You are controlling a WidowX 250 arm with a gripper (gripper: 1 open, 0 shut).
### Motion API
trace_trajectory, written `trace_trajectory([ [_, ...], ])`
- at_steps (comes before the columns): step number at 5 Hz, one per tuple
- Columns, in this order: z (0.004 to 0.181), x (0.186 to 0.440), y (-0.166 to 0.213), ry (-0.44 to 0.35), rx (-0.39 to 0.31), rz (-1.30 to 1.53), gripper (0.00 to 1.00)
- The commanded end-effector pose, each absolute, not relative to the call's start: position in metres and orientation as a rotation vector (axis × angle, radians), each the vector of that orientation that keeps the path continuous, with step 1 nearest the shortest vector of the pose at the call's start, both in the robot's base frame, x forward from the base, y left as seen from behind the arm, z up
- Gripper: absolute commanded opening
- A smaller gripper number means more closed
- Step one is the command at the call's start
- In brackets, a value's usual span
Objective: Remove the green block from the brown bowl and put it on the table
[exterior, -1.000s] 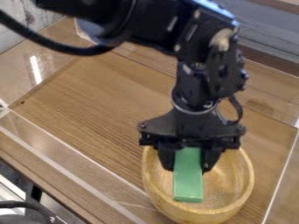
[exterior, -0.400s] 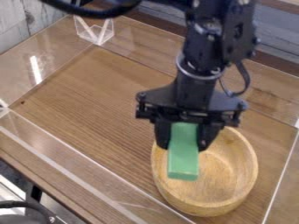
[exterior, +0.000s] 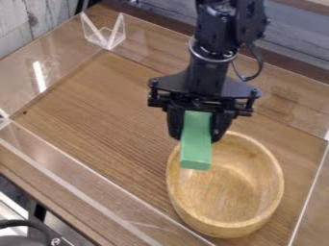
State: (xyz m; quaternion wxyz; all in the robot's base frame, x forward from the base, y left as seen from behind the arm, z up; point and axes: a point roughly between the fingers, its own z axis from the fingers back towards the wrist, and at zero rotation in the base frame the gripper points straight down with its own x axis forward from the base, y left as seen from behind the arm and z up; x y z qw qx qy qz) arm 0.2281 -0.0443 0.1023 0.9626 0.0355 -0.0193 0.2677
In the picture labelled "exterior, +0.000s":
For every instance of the brown wooden bowl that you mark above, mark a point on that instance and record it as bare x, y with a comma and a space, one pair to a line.
229, 201

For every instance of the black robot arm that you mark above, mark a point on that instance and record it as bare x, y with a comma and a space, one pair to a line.
229, 24

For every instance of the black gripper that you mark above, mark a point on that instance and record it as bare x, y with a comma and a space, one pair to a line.
210, 86

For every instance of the green rectangular block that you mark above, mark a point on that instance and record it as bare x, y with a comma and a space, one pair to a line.
195, 141

